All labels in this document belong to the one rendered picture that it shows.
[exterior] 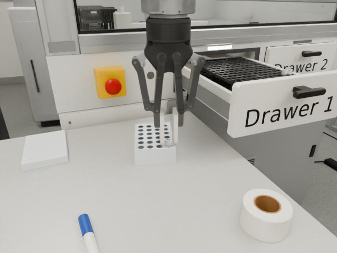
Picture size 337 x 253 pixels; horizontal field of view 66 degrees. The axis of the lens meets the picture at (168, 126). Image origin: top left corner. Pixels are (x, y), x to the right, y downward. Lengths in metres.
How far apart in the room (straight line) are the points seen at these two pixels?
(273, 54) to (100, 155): 0.62
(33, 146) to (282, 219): 0.51
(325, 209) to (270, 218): 1.38
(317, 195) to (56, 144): 1.56
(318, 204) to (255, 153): 0.80
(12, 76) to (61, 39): 3.51
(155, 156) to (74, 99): 0.29
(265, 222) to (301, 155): 0.89
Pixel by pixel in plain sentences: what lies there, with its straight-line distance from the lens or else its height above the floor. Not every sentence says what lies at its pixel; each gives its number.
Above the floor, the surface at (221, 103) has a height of 0.87.
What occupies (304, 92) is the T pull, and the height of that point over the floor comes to 0.91.
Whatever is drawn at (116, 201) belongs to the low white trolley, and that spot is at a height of 0.76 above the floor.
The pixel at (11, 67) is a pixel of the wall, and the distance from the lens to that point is 4.15.
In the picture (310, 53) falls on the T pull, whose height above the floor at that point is 0.91.
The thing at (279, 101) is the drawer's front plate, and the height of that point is 0.88.
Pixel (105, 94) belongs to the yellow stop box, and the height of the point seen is 0.85.
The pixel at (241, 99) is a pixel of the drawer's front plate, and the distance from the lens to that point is 0.51.
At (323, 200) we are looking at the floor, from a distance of 1.84.
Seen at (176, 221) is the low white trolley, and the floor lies 0.76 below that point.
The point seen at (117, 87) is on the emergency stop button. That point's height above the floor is 0.88.
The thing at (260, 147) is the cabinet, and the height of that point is 0.55.
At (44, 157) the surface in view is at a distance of 0.60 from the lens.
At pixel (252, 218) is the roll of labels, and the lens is 0.40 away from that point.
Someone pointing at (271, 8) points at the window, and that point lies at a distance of 0.92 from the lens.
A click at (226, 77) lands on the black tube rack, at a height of 0.90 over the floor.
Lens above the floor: 1.07
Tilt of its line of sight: 26 degrees down
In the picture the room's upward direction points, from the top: straight up
